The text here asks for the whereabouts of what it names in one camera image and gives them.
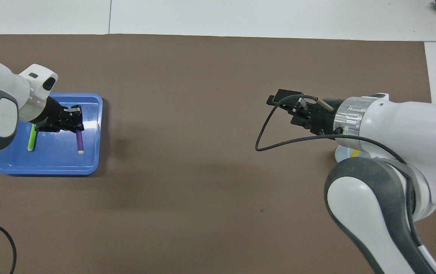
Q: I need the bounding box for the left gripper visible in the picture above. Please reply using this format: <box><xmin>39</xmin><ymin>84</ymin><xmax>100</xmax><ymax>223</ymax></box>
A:
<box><xmin>32</xmin><ymin>96</ymin><xmax>86</xmax><ymax>133</ymax></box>

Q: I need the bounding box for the blue plastic tray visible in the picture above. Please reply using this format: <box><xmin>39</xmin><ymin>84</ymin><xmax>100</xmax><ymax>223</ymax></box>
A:
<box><xmin>0</xmin><ymin>92</ymin><xmax>104</xmax><ymax>176</ymax></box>

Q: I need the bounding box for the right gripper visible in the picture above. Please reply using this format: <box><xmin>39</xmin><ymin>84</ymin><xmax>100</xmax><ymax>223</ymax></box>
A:
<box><xmin>266</xmin><ymin>89</ymin><xmax>344</xmax><ymax>136</ymax></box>

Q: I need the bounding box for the green pen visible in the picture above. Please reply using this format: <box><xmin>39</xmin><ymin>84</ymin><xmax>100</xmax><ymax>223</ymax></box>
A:
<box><xmin>27</xmin><ymin>124</ymin><xmax>38</xmax><ymax>152</ymax></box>

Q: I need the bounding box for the white plate with yellow item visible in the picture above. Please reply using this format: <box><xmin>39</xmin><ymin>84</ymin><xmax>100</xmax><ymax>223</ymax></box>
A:
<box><xmin>334</xmin><ymin>145</ymin><xmax>371</xmax><ymax>164</ymax></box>

